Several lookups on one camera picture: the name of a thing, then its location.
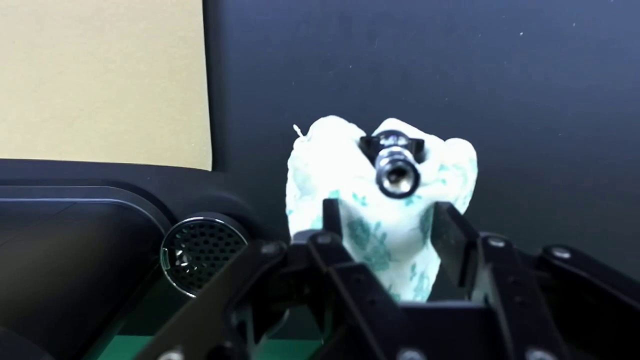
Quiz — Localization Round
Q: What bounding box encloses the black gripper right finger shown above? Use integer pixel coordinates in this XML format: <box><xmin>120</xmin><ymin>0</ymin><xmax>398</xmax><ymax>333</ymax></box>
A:
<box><xmin>430</xmin><ymin>200</ymin><xmax>640</xmax><ymax>360</ymax></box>

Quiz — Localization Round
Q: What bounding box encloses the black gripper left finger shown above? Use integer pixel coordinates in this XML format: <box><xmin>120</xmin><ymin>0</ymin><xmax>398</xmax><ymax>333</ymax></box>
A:
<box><xmin>134</xmin><ymin>196</ymin><xmax>404</xmax><ymax>360</ymax></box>

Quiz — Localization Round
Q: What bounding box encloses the white cloth with green print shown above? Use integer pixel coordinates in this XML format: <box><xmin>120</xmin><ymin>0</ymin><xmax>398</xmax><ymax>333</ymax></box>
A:
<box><xmin>283</xmin><ymin>114</ymin><xmax>479</xmax><ymax>307</ymax></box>

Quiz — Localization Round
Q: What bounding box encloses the black bin with round grille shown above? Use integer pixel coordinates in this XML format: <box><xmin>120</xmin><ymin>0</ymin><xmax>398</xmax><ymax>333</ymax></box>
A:
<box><xmin>0</xmin><ymin>159</ymin><xmax>292</xmax><ymax>337</ymax></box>

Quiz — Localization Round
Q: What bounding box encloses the round perforated chrome-rimmed grille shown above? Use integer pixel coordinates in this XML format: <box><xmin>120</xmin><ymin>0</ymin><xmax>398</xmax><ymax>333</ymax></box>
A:
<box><xmin>157</xmin><ymin>213</ymin><xmax>251</xmax><ymax>301</ymax></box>

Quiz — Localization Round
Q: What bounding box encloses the green mat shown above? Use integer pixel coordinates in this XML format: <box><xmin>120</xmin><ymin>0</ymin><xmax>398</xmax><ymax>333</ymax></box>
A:
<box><xmin>97</xmin><ymin>333</ymin><xmax>323</xmax><ymax>360</ymax></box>

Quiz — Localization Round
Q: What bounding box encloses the beige flat board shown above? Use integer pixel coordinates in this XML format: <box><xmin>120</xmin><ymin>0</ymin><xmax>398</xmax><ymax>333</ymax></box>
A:
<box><xmin>0</xmin><ymin>0</ymin><xmax>213</xmax><ymax>173</ymax></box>

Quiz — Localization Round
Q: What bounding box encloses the silver metal wall hook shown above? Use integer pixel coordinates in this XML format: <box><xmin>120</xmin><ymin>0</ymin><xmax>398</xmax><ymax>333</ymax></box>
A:
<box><xmin>357</xmin><ymin>128</ymin><xmax>427</xmax><ymax>200</ymax></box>

